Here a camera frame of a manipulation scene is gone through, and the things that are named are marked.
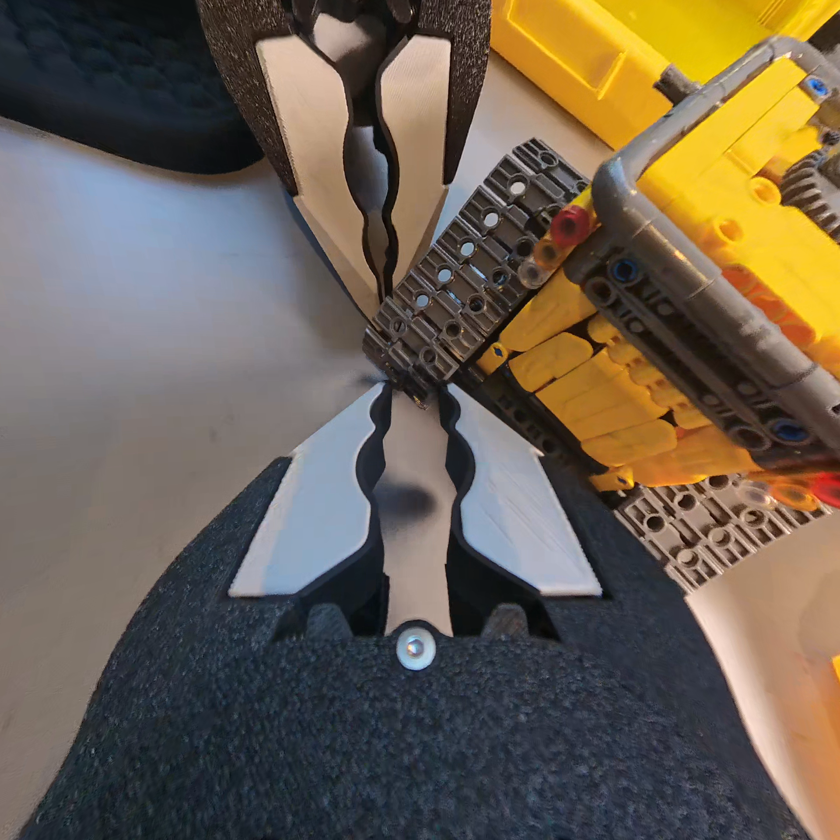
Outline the yellow storage bin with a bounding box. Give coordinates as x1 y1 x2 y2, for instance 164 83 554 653
489 0 840 152

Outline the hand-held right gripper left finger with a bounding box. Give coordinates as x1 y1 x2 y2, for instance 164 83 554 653
229 384 392 599

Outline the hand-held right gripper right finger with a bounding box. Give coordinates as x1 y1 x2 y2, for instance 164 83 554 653
440 384 605 599

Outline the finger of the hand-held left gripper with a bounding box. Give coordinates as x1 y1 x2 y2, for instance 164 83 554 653
374 33 455 305
256 33 389 319

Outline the grey toy track chain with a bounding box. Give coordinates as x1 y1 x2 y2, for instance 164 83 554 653
361 138 598 403
611 466 840 592

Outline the black quilted wrist rest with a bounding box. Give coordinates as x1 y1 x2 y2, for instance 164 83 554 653
0 0 266 174

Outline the yellow toy brick bulldozer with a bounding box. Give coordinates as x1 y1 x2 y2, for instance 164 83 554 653
473 33 840 592

